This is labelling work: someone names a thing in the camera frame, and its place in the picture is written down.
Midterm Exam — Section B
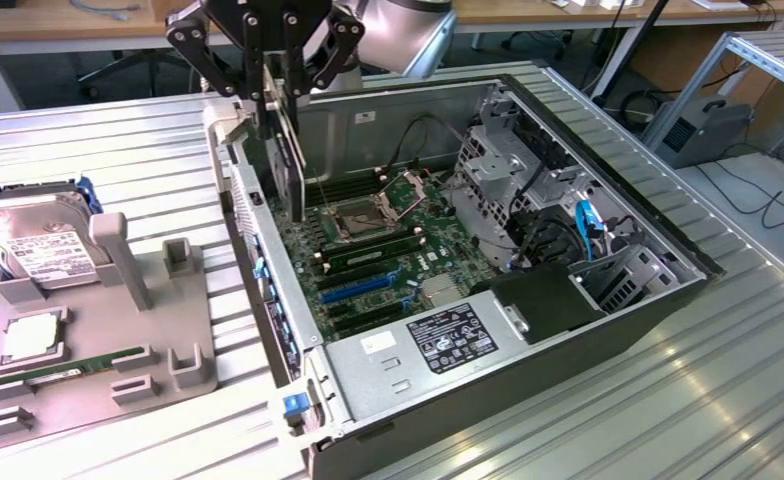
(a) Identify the green RAM stick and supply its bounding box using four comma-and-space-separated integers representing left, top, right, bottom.
0, 349, 137, 391

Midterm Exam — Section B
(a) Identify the black open PC case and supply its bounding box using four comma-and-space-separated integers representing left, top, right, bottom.
202, 73, 726, 480

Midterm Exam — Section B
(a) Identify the CPU socket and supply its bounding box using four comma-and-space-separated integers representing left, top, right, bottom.
327, 198, 394, 242

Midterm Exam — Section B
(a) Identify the long black expansion slot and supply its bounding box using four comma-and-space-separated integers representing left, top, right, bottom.
314, 264, 397, 292

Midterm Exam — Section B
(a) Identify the long wooden desk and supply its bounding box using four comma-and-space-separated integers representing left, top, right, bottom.
454, 0, 784, 96

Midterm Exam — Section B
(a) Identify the black looped wire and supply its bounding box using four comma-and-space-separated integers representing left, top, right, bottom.
389, 113, 465, 171

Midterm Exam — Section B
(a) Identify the blue expansion slot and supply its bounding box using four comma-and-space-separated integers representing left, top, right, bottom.
319, 280, 401, 305

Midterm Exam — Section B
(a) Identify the silver chipset heatsink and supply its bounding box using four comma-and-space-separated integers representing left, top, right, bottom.
420, 276, 465, 307

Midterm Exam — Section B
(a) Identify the silver CPU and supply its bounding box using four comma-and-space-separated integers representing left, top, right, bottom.
1, 314, 63, 366

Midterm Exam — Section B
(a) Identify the black graphics card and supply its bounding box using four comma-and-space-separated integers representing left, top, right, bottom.
257, 49, 311, 225

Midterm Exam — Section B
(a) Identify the silver hard disk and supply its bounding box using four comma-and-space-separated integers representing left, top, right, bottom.
0, 192, 99, 292

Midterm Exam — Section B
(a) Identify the green motherboard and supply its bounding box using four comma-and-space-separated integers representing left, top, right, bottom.
257, 167, 493, 346

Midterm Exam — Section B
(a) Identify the silver drive cage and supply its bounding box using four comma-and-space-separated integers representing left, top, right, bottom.
445, 83, 608, 274

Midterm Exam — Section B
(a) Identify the silver power supply unit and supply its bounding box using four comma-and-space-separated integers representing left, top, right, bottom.
310, 289, 533, 426

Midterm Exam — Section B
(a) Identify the wooden desk with white frame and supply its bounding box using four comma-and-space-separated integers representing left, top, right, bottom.
0, 0, 246, 114

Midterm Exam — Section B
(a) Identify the blue disk wire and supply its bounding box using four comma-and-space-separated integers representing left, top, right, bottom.
572, 198, 612, 264

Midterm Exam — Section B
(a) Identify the black RAM slot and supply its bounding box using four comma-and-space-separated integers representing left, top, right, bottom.
309, 227, 424, 261
305, 167, 385, 191
305, 177, 393, 205

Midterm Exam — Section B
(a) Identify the black power wire bundle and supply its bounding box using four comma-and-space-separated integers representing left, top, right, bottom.
505, 189, 577, 266

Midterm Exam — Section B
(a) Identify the grey parts rack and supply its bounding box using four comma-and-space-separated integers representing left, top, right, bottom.
0, 212, 221, 455

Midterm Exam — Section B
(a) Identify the small black chair base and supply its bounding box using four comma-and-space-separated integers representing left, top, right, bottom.
497, 29, 574, 51

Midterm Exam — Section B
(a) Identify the black plastic shroud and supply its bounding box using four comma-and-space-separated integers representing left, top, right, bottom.
468, 262, 612, 346

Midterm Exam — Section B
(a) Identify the metal socket cover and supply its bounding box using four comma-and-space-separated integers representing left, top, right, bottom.
371, 168, 428, 221

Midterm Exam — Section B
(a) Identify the aluminium frame table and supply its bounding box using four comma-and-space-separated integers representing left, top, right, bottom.
641, 29, 784, 151

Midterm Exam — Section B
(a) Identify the installed RAM stick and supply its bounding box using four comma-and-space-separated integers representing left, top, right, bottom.
321, 238, 428, 272

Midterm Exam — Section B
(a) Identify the grey control box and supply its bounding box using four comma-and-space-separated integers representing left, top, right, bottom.
657, 99, 754, 169

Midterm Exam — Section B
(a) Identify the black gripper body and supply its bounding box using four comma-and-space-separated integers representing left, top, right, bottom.
201, 0, 333, 51

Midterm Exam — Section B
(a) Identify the large black chair base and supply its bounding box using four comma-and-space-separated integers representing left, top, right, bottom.
75, 47, 227, 99

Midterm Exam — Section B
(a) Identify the metal disk bay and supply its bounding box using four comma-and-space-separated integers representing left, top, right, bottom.
568, 242, 704, 315

